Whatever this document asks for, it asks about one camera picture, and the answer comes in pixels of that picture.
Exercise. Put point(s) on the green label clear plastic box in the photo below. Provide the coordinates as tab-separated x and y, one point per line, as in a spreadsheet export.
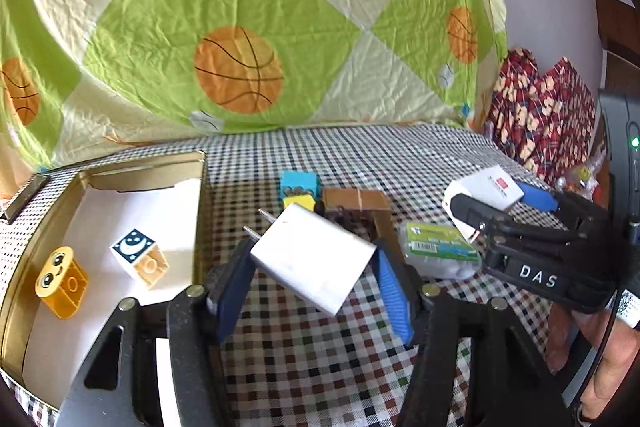
440	247

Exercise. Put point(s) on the red floral cloth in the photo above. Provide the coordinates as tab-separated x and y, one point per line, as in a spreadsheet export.
540	107

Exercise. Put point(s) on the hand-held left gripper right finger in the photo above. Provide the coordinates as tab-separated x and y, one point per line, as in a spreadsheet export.
395	297

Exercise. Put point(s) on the dark sequin hair clip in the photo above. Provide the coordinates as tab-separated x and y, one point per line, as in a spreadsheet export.
350	221

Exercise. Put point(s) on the brown wooden cabinet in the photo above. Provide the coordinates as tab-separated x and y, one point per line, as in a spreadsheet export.
620	32

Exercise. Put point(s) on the gold tin box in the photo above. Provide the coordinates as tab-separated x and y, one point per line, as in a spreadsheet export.
100	297

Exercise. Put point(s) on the moon print toy block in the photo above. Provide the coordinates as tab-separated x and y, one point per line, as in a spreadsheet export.
135	252

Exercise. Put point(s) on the dark flat bar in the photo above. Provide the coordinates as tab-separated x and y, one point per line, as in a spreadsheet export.
25	199

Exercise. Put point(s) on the checkered tablecloth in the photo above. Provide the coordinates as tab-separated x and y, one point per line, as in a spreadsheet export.
300	357

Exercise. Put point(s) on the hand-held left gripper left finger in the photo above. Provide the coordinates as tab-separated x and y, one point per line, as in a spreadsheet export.
235	287

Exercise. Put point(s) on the plain white charger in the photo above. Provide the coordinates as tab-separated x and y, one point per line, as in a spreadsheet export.
310	257

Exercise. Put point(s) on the yellow face toy block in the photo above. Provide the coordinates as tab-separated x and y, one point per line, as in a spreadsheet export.
60	277

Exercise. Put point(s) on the person's right hand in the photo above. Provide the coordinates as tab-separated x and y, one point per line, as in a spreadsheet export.
630	382

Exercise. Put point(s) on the blue and yellow toy block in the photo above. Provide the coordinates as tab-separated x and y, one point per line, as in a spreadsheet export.
300	184

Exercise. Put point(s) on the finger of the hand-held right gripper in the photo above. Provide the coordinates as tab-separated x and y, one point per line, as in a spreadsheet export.
537	197
475	212

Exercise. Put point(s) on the brown wooden piece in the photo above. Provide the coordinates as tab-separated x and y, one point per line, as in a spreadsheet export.
357	199

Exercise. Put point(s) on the small yellow trinket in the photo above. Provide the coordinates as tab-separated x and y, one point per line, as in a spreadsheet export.
582	172

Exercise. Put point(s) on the white charger with red label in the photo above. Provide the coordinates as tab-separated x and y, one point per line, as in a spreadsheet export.
480	189

